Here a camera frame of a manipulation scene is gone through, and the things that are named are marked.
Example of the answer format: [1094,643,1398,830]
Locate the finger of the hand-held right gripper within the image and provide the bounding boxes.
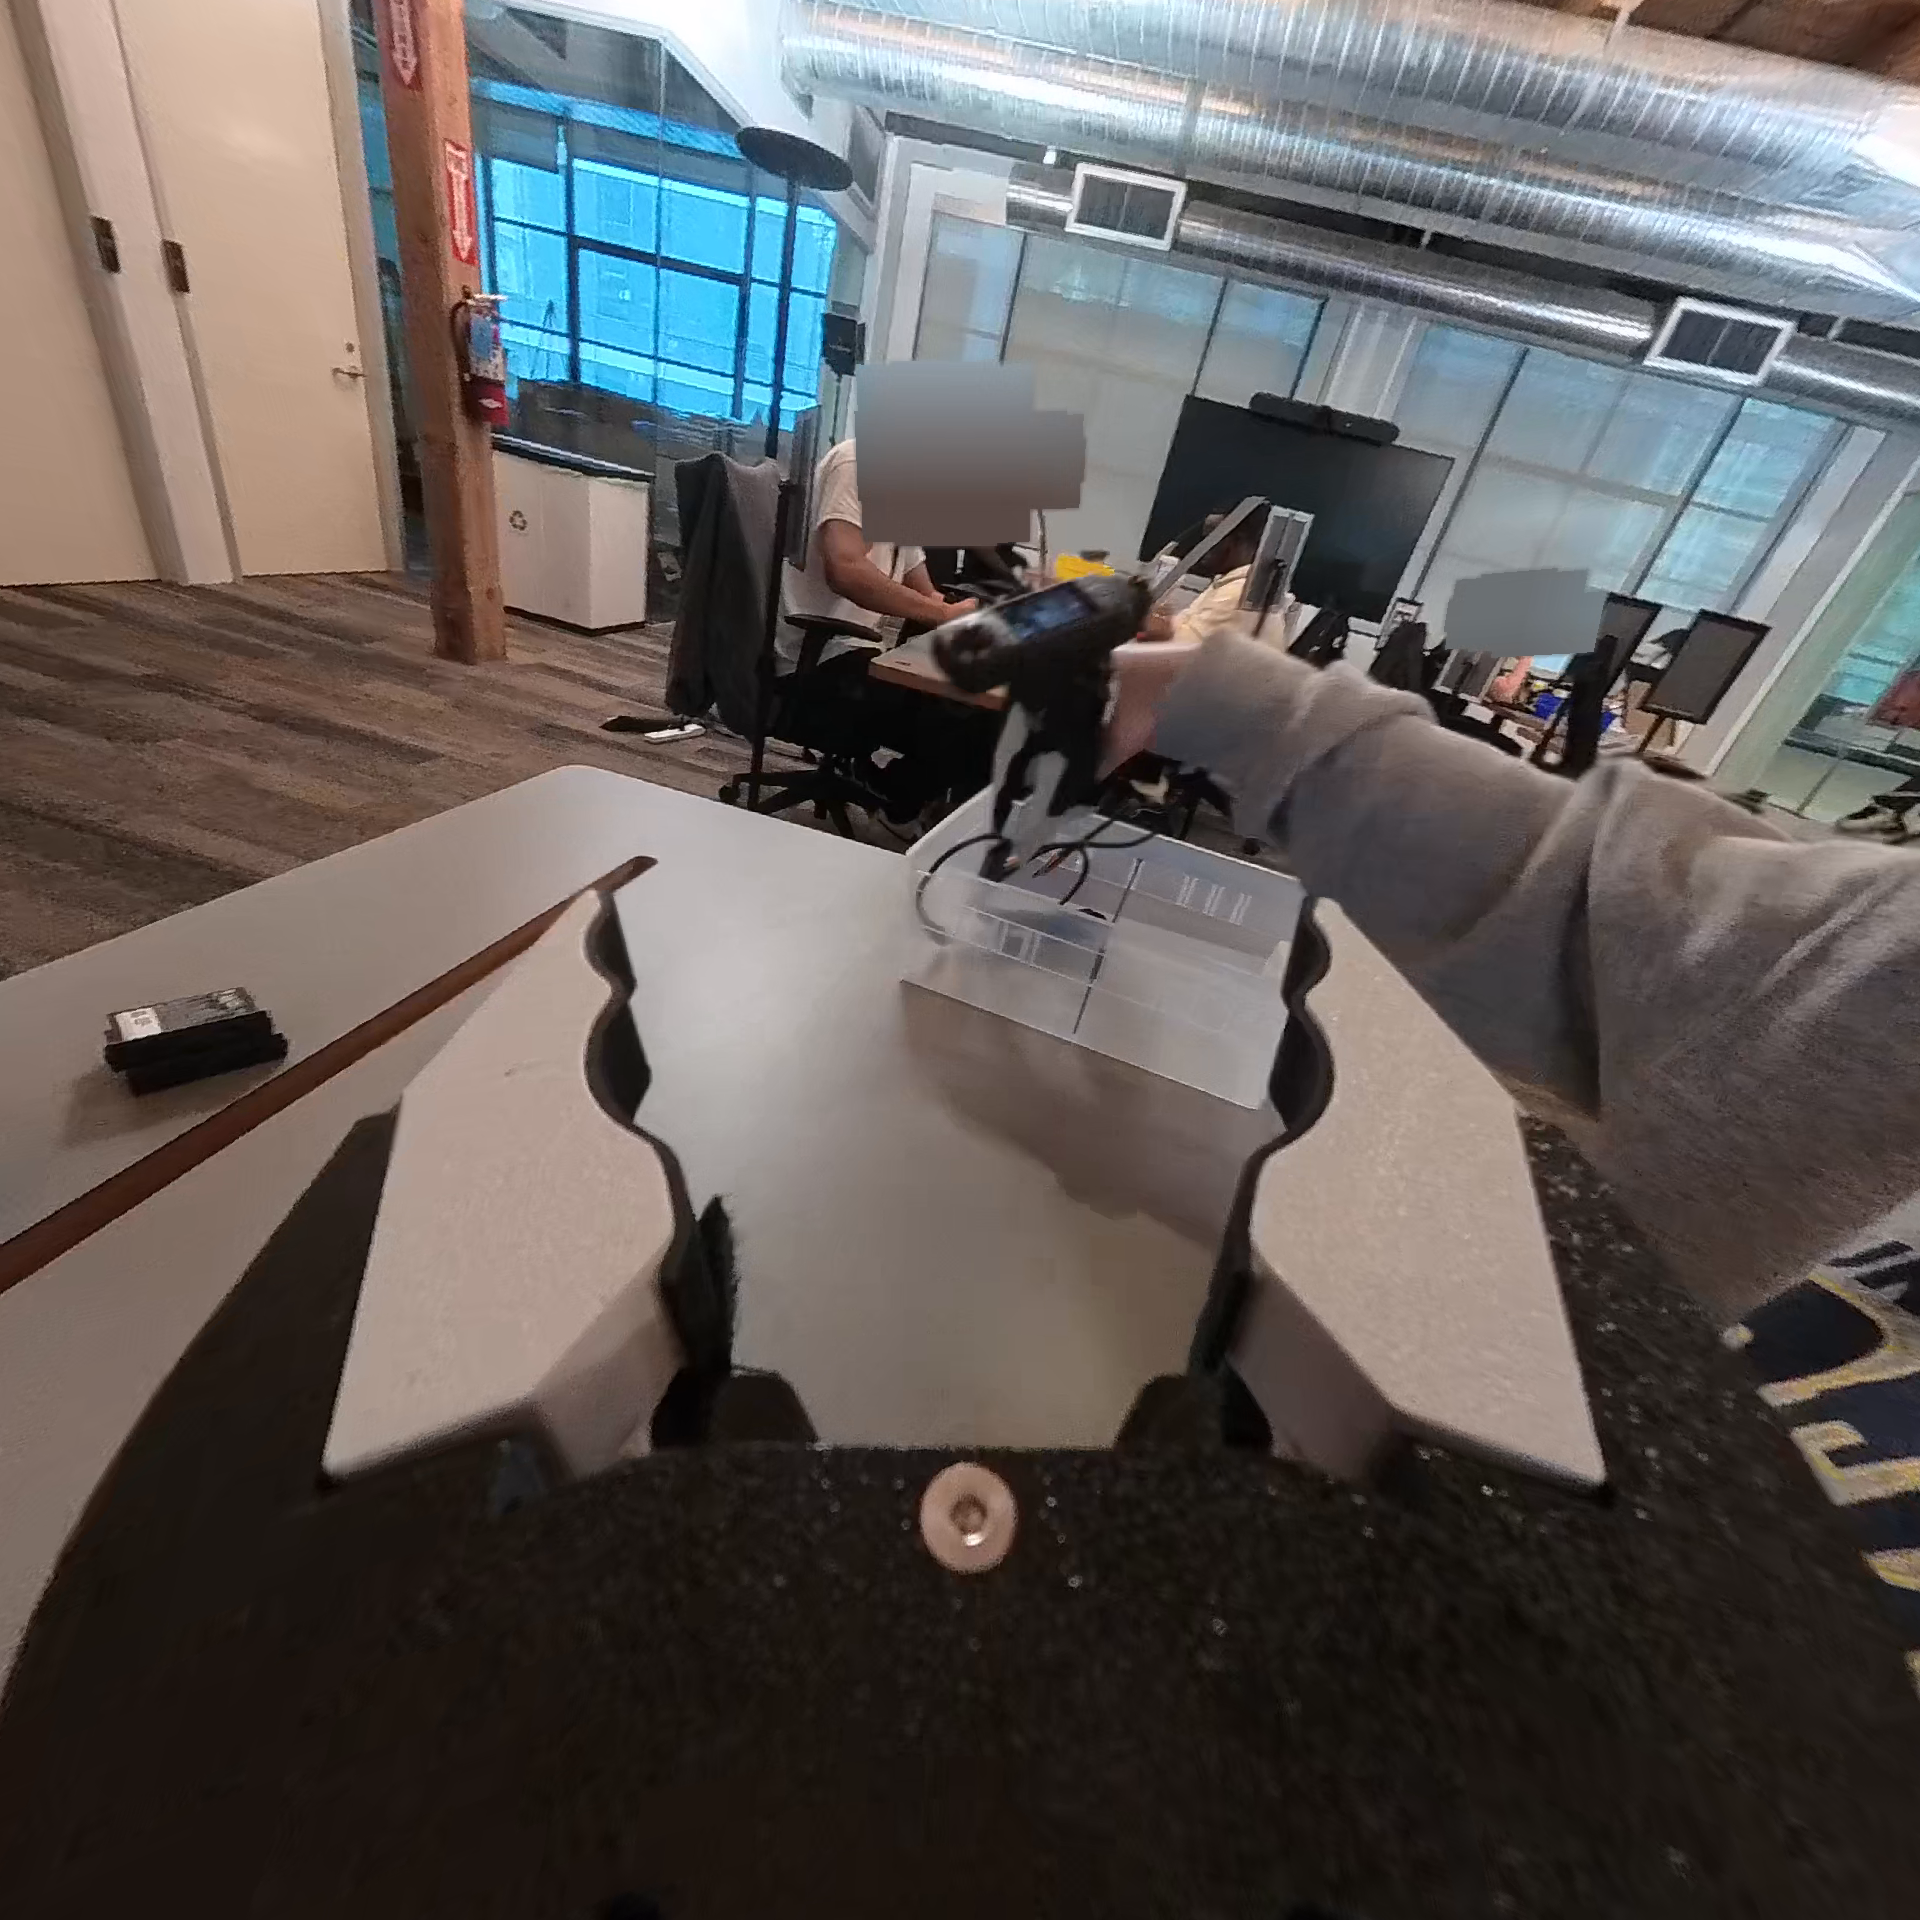
[981,711,1057,884]
[1038,747,1110,872]

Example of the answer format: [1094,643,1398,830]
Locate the black framed display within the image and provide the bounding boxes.
[1637,607,1774,721]

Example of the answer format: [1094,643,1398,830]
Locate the red fire extinguisher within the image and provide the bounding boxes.
[447,289,510,429]

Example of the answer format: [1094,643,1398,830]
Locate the black office chair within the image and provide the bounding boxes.
[668,448,908,824]

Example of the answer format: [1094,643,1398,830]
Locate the white air vent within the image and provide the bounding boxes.
[1642,297,1794,386]
[1067,160,1188,255]

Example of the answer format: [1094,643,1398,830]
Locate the person's right forearm grey sleeve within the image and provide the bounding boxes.
[1157,627,1920,1328]

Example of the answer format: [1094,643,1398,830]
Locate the white recycling cabinet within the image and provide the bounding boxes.
[491,435,660,632]

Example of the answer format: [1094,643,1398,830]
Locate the large black wall screen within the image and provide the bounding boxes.
[1140,392,1459,627]

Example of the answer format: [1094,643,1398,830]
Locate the wooden post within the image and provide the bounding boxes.
[380,0,511,665]

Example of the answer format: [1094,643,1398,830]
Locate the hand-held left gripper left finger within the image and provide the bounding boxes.
[321,884,742,1482]

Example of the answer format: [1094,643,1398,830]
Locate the dark printed clothing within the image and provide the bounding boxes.
[1726,1236,1920,1642]

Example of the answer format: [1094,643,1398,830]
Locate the silver air duct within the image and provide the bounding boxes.
[780,0,1920,207]
[1004,160,1920,392]

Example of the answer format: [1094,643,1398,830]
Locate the white door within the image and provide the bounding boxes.
[0,0,164,588]
[115,0,396,583]

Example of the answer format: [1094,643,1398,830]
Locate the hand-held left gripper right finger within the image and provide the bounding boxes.
[1188,898,1614,1488]

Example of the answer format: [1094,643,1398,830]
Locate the black floor lamp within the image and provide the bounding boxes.
[734,122,858,468]

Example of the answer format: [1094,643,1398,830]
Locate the black usb-c cable silver plugs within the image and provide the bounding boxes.
[911,841,1116,942]

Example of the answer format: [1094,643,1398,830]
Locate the person's right hand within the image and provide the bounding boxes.
[1106,639,1218,761]

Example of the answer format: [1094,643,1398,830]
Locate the grey jacket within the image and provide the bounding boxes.
[668,448,793,741]

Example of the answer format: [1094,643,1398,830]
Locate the clear plastic container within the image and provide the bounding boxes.
[901,830,1312,1119]

